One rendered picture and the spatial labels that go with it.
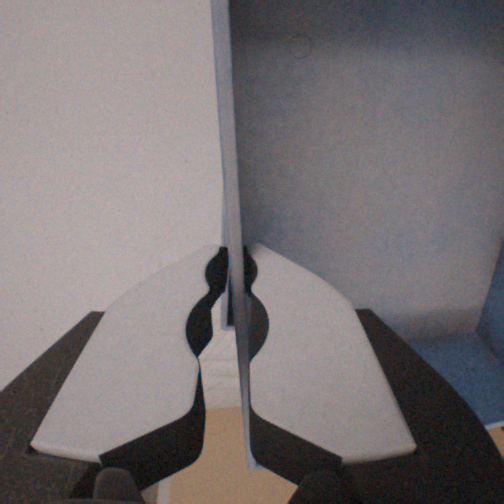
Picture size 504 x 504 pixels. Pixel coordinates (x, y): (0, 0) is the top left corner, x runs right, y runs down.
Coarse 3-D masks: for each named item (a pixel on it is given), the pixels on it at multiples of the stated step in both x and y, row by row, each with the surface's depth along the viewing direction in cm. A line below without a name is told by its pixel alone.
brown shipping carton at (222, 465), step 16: (208, 416) 36; (224, 416) 36; (240, 416) 36; (208, 432) 35; (224, 432) 34; (240, 432) 34; (496, 432) 31; (208, 448) 33; (224, 448) 33; (240, 448) 33; (192, 464) 32; (208, 464) 32; (224, 464) 31; (240, 464) 31; (176, 480) 30; (192, 480) 30; (208, 480) 30; (224, 480) 30; (240, 480) 30; (256, 480) 30; (272, 480) 30; (176, 496) 29; (192, 496) 29; (208, 496) 29; (224, 496) 29; (240, 496) 29; (256, 496) 29; (272, 496) 29; (288, 496) 29
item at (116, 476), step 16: (96, 480) 5; (112, 480) 5; (128, 480) 5; (304, 480) 5; (320, 480) 5; (336, 480) 5; (96, 496) 5; (112, 496) 5; (128, 496) 5; (304, 496) 5; (320, 496) 5; (336, 496) 5
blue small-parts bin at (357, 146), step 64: (256, 0) 13; (320, 0) 13; (384, 0) 13; (448, 0) 14; (256, 64) 14; (320, 64) 15; (384, 64) 15; (448, 64) 15; (256, 128) 16; (320, 128) 16; (384, 128) 16; (448, 128) 16; (256, 192) 17; (320, 192) 17; (384, 192) 17; (448, 192) 18; (320, 256) 19; (384, 256) 19; (448, 256) 19; (384, 320) 21; (448, 320) 22
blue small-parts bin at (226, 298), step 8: (224, 208) 21; (224, 216) 20; (224, 224) 20; (224, 232) 20; (224, 240) 21; (224, 296) 22; (224, 304) 23; (232, 304) 25; (224, 312) 23; (232, 312) 25; (224, 320) 23; (232, 320) 24; (224, 328) 23; (232, 328) 23
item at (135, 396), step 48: (144, 288) 10; (192, 288) 10; (96, 336) 8; (144, 336) 8; (192, 336) 9; (96, 384) 7; (144, 384) 7; (192, 384) 7; (48, 432) 6; (96, 432) 6; (144, 432) 6; (192, 432) 7; (144, 480) 7
